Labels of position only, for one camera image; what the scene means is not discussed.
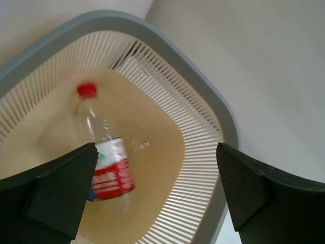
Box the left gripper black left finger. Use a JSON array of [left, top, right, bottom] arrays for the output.
[[1, 143, 98, 243]]

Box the beige bin with grey rim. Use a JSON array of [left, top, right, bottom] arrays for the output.
[[1, 11, 239, 243]]

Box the red label red cap bottle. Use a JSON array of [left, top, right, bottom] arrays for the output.
[[77, 81, 135, 200]]

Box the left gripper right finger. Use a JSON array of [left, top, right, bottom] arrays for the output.
[[216, 143, 324, 243]]

